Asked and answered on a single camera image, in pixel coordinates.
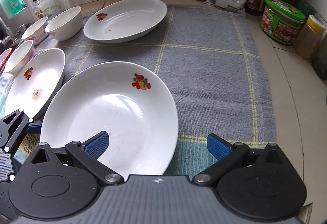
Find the white floral bowl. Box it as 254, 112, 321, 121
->
22, 16, 49, 46
4, 40, 35, 76

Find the light blue towel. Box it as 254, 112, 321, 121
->
0, 72, 15, 118

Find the green lidded jar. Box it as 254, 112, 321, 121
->
261, 0, 305, 45

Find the grey checked cloth mat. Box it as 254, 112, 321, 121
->
35, 5, 278, 179

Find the plain white bowl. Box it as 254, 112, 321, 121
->
45, 6, 83, 41

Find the clear glass jar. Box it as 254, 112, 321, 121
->
33, 0, 63, 20

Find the white fruit-print plate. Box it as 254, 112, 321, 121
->
83, 0, 167, 44
40, 61, 178, 178
4, 48, 65, 119

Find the white floral bowl near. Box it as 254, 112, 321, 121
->
4, 40, 35, 76

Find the white floral bowl far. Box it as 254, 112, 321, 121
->
22, 16, 49, 46

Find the yellow lidded spice jar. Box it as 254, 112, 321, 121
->
293, 15, 325, 59

